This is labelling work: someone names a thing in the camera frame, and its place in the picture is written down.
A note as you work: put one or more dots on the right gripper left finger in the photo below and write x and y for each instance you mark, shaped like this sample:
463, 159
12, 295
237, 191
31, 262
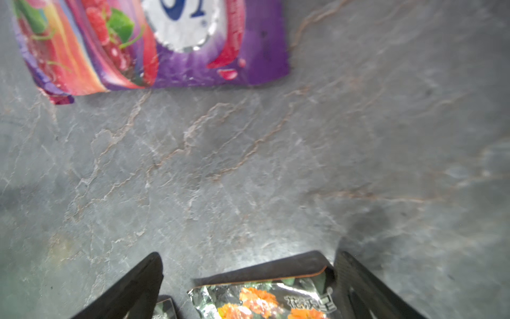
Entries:
133, 296

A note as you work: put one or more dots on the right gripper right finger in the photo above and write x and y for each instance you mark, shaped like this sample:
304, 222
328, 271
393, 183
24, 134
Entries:
360, 294

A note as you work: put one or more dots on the small marigold seed packet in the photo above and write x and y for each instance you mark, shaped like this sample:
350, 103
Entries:
291, 297

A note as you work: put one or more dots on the large marigold seed packet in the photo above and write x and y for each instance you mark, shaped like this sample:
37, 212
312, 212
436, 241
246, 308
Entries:
165, 309

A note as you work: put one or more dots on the purple candy bag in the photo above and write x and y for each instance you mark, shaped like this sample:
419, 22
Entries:
78, 48

